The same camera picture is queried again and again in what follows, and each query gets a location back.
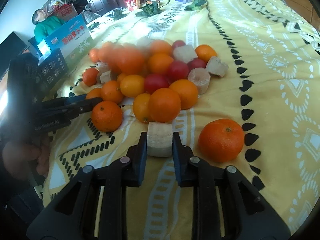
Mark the orange left middle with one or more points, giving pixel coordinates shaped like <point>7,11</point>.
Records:
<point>111,92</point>

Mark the sugarcane chunk right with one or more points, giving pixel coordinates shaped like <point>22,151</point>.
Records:
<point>216,67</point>

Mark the orange centre top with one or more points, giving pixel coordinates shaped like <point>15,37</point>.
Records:
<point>159,63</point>

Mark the green leafy vegetable centre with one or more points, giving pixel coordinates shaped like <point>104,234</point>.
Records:
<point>150,9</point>

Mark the yellow orange centre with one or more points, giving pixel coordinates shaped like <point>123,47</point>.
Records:
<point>132,85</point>

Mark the person's left hand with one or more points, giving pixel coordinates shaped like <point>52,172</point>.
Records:
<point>16,156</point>

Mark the large blurred orange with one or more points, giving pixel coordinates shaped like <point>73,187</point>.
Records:
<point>130,60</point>

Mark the green leafy vegetable right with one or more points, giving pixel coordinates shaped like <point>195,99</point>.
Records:
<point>195,5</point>

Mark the red cherry tomato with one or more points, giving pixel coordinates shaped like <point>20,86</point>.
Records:
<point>154,82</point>
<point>178,70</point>

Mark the small orange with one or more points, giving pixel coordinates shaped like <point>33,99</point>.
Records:
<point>89,77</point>
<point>205,52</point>

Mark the large tangerine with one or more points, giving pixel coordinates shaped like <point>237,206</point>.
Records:
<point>221,140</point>

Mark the small orange far left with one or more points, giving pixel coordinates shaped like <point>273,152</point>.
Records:
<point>89,77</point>

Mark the front centre orange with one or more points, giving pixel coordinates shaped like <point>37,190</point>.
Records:
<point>164,105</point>

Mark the blue white carton box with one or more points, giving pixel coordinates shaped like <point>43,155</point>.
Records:
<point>73,39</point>

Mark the small orange top right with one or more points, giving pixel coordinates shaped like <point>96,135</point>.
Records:
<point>205,52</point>

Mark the sugarcane cube top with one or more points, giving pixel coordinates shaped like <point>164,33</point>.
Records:
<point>184,53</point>

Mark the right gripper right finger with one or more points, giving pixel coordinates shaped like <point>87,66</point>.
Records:
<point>225,204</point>

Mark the red cherry tomato centre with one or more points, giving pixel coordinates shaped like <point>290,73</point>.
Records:
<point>154,82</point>

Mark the person in green sweater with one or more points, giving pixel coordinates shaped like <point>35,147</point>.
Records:
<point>44,24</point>

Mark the yellow-orange kumquat front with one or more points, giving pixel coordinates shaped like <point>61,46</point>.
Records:
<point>140,108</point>

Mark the black patterned box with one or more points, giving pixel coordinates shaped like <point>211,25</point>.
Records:
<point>51,68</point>

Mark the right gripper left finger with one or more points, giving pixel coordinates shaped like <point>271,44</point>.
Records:
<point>94,197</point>

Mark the red cherry tomato upper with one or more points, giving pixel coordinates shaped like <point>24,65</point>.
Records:
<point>178,70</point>

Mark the red snack box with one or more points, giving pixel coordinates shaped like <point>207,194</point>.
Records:
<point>132,4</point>

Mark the orange behind front orange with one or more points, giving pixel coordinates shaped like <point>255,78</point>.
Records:
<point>187,92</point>

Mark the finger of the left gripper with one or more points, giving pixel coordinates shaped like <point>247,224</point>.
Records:
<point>69,112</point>
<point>63,101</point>

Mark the green leafy vegetable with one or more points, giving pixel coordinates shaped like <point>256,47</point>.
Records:
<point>150,9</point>
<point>195,5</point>

